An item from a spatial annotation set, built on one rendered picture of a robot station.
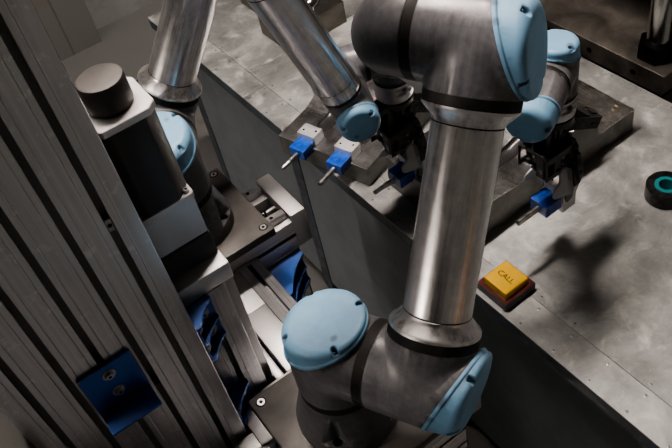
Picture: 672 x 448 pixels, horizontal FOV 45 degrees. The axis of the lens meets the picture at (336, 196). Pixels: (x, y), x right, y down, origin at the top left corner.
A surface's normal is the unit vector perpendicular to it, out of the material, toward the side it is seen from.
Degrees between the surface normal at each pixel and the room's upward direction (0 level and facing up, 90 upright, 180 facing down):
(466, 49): 55
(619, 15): 0
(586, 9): 0
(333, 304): 8
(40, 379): 90
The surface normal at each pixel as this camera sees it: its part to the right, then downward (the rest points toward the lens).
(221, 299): 0.57, 0.52
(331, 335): -0.28, -0.71
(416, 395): -0.45, 0.17
